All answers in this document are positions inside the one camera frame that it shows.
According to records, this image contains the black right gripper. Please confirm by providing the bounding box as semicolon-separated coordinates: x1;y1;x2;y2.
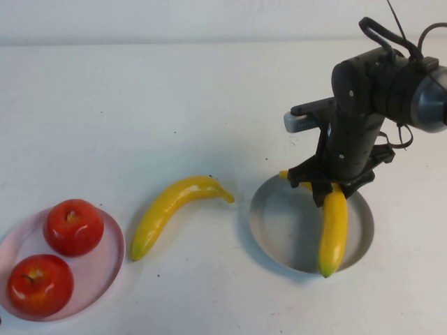
288;144;396;209

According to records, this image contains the yellow plastic banana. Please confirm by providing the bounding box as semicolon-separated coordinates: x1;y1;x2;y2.
130;175;235;262
278;170;349;278

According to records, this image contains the red plastic apple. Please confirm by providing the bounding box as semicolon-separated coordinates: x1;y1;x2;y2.
7;253;75;318
43;198;105;258

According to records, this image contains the grey-blue round plate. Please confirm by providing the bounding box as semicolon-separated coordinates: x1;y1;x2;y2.
248;172;375;275

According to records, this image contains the pink round plate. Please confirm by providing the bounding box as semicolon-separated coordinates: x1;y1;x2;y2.
0;205;126;322

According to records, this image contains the black zip tie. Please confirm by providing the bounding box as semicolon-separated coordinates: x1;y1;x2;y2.
386;0;408;39

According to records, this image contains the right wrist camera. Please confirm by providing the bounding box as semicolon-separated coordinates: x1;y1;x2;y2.
283;96;337;134

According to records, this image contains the black looped right arm cable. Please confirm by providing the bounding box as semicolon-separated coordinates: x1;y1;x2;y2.
358;17;425;62

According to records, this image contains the black right camera cable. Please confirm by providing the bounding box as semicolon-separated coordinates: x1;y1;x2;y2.
418;22;447;60

